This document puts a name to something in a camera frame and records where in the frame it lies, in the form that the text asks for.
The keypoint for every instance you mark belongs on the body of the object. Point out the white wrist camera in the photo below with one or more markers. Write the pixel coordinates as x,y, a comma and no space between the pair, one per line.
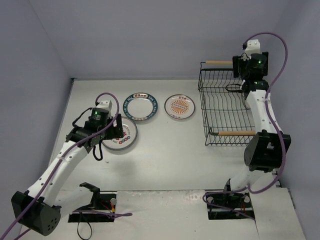
105,104
252,47

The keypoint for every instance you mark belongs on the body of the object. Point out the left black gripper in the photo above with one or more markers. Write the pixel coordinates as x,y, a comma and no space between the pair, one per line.
118,127

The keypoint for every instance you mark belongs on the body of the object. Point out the orange sunburst plate right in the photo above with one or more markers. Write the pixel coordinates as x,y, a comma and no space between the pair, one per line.
179,106

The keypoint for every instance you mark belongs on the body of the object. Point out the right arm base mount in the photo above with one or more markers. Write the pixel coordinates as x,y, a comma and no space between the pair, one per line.
229,204

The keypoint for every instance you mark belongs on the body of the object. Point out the black wire dish rack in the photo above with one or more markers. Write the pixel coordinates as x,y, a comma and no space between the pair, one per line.
227,118

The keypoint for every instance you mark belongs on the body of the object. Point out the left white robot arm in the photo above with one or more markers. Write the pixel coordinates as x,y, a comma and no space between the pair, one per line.
38,208

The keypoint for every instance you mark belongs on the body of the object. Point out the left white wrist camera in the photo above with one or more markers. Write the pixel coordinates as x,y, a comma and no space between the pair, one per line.
105,104

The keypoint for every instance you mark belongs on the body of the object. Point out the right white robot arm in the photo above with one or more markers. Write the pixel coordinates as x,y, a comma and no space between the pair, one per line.
267,150

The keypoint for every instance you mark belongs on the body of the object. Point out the teal rimmed white plate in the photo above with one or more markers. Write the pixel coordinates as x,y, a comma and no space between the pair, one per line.
140,107

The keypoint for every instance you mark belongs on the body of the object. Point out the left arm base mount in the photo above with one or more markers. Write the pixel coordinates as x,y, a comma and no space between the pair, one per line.
101,201

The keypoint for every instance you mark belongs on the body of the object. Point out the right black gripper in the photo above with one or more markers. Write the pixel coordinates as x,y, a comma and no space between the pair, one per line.
235,66

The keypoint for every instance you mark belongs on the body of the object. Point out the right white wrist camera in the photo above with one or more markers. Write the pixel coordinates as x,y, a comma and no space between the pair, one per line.
252,47

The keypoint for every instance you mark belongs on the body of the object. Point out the red character plate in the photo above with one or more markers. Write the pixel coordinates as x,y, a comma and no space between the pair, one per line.
130,133

